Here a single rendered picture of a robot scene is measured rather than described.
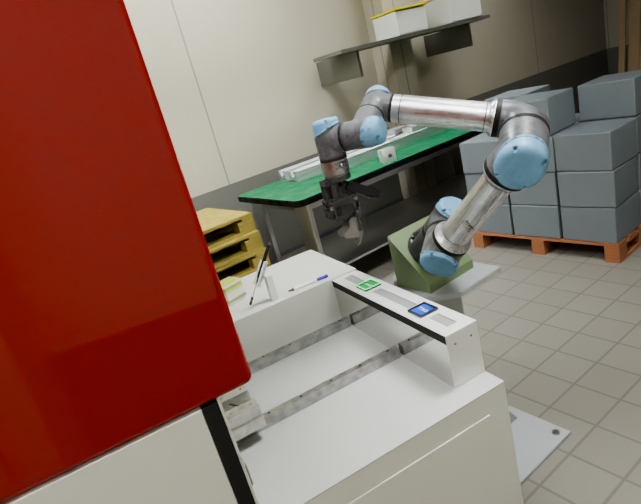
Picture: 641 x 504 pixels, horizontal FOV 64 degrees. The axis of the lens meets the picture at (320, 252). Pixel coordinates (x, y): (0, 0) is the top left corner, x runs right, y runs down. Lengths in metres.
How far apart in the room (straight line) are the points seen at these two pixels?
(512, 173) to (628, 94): 2.62
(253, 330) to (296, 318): 0.14
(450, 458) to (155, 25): 3.95
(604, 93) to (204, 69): 3.00
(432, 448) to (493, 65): 6.20
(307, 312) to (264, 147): 3.29
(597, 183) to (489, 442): 2.56
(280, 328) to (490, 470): 0.70
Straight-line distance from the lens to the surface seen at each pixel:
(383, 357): 1.38
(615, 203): 3.65
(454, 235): 1.47
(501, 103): 1.39
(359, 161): 4.22
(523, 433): 2.38
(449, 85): 6.41
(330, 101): 5.22
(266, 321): 1.57
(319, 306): 1.63
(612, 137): 3.56
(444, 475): 1.27
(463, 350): 1.24
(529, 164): 1.26
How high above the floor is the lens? 1.56
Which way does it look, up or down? 18 degrees down
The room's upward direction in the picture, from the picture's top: 15 degrees counter-clockwise
